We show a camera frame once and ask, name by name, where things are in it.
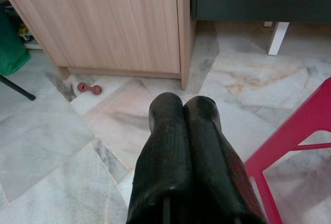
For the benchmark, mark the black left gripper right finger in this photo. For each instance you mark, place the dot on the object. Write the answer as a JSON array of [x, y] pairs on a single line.
[[207, 156]]

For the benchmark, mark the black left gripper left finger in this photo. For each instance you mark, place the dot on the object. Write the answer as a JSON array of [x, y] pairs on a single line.
[[163, 162]]

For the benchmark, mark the small red dumbbell toy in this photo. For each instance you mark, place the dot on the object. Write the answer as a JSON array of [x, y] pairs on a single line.
[[89, 88]]

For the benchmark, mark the short white furniture leg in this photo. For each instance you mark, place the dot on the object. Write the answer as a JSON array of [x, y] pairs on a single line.
[[267, 24]]

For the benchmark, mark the light wooden cabinet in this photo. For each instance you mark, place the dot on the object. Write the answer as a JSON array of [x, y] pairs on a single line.
[[108, 24]]

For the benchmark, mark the black metal stand leg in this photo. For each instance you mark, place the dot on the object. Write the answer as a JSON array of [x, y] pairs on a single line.
[[16, 87]]

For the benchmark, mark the green bag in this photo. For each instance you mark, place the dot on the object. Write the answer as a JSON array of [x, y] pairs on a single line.
[[11, 45]]

